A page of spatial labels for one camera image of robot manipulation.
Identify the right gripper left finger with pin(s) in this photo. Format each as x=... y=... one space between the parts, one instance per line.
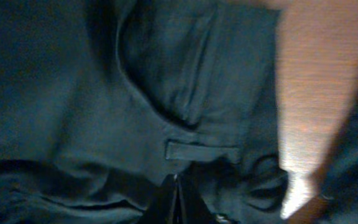
x=162 y=208

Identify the black trousers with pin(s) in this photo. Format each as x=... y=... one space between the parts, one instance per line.
x=101 y=100

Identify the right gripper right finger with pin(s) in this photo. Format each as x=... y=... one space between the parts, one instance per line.
x=191 y=207

